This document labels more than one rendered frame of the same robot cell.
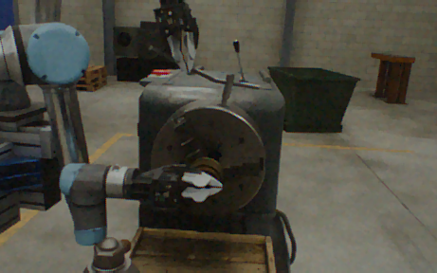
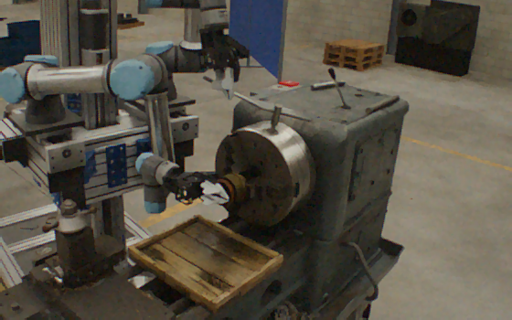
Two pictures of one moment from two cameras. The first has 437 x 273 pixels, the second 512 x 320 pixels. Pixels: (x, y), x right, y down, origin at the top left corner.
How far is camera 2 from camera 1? 0.78 m
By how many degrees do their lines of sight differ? 33
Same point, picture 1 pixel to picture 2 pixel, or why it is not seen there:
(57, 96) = (149, 102)
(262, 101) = (325, 133)
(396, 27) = not seen: outside the picture
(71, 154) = (155, 145)
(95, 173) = (153, 164)
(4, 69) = (101, 87)
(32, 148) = not seen: hidden behind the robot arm
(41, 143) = not seen: hidden behind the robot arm
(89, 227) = (148, 200)
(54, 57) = (123, 82)
